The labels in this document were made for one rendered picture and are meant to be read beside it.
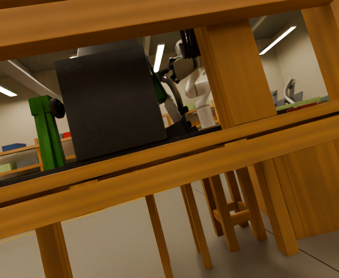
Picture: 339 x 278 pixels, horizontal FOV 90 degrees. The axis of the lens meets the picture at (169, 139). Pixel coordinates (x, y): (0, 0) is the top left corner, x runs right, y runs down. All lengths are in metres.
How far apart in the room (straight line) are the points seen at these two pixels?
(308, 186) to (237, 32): 1.26
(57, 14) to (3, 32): 0.13
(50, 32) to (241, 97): 0.51
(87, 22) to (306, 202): 1.61
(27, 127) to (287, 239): 7.24
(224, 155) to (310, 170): 1.16
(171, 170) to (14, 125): 7.30
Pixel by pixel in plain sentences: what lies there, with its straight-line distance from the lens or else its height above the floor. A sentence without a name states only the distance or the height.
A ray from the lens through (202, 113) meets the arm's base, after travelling 1.49.
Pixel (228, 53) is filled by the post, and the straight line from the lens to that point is 0.59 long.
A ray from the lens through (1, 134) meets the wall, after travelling 7.76.
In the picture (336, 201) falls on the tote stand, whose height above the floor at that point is 0.20.
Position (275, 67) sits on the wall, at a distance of 9.73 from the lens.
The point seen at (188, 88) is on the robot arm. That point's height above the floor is 1.32.
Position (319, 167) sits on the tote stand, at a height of 0.46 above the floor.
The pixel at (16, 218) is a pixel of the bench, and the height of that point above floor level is 0.80.
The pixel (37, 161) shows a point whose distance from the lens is 6.54.
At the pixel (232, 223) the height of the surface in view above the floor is 0.20.
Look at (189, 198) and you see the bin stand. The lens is 1.27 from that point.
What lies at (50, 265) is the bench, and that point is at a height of 0.42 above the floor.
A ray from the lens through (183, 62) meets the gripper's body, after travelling 0.88.
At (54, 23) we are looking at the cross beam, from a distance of 0.55.
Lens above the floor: 0.87
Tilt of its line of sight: 3 degrees up
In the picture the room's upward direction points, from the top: 15 degrees counter-clockwise
